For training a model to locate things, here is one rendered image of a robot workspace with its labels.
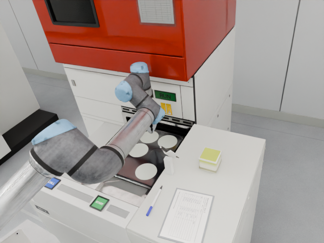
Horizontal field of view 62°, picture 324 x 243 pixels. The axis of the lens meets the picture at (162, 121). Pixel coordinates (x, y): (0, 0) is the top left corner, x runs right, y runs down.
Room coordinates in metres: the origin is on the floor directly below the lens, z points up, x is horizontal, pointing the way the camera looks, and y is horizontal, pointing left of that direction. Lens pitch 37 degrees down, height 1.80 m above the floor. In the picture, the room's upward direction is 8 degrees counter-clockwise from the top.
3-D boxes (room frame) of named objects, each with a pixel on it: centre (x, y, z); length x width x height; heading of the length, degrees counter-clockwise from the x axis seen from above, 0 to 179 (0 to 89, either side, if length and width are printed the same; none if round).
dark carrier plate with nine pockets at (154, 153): (1.00, 0.14, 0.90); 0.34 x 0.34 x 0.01; 57
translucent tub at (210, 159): (0.77, -0.17, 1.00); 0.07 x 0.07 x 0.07; 58
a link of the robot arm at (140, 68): (1.05, 0.07, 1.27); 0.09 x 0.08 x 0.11; 149
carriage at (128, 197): (0.77, 0.26, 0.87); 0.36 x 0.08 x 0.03; 57
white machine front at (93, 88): (1.30, 0.18, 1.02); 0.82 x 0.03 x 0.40; 57
